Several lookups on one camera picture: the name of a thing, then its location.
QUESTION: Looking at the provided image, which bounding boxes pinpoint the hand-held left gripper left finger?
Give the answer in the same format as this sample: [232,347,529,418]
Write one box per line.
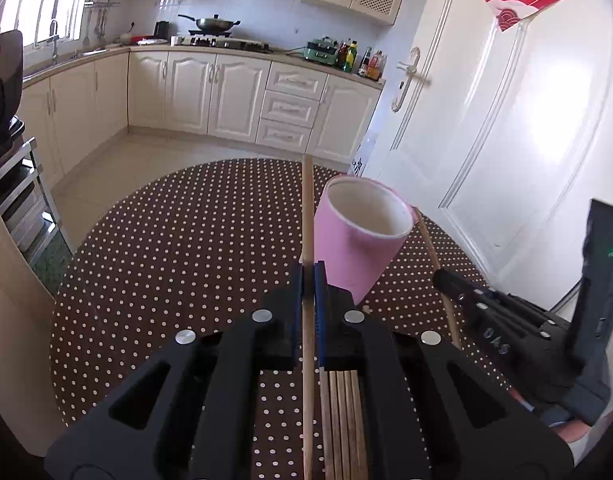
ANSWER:
[44,262,305,480]

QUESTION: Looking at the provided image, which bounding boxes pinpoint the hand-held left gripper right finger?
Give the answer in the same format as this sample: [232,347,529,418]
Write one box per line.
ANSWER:
[314,260,575,480]

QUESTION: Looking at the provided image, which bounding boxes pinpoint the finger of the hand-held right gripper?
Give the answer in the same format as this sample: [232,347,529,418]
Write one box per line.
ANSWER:
[433,269,570,337]
[457,296,578,402]

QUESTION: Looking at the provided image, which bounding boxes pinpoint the pink cup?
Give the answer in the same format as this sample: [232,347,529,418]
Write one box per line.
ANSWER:
[313,175,420,302]

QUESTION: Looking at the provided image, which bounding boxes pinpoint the light wooden chopstick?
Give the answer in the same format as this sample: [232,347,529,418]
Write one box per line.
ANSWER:
[414,208,462,350]
[300,155,318,480]

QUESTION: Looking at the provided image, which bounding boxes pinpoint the pile of wooden chopsticks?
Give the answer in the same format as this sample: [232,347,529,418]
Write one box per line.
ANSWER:
[319,369,365,480]

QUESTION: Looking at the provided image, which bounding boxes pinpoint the white printed bag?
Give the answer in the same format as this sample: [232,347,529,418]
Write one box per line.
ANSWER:
[351,132,380,179]

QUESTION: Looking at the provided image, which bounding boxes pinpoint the white door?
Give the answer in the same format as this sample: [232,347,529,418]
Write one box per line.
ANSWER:
[377,0,613,321]

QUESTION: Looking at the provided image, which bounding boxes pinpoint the cream cabinet drawer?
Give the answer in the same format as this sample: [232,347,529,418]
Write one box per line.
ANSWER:
[261,91,321,128]
[267,62,328,100]
[256,121,313,153]

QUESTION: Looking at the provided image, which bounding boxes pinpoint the cream lower kitchen cabinets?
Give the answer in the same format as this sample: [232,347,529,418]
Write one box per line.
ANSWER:
[16,49,383,182]

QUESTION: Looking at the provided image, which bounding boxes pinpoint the green tabletop appliance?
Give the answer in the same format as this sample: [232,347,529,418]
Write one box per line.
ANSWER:
[302,36,341,65]

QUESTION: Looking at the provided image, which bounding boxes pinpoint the gas stove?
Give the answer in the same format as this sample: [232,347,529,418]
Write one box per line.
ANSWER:
[170,32,272,54]

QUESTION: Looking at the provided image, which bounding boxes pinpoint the cream curved cabinet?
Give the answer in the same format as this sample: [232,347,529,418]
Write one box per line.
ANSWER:
[0,190,68,428]

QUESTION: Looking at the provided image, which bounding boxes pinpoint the steel wok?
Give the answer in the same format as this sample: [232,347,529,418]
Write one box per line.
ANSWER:
[178,13,241,32]

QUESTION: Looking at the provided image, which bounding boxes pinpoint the metal shelf rack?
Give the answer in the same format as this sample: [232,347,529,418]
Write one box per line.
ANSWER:
[0,137,62,263]

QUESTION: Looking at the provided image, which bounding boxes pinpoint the steel faucet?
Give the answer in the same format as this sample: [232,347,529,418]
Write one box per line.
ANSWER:
[47,19,62,63]

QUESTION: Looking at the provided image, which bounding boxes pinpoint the black air fryer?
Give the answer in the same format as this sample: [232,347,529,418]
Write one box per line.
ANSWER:
[0,30,26,161]

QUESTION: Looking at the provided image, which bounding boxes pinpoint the cream door handle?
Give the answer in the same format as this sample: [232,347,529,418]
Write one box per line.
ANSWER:
[393,46,432,113]

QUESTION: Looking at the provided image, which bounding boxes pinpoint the wall utensil rack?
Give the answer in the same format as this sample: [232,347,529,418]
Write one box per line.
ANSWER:
[84,0,121,46]

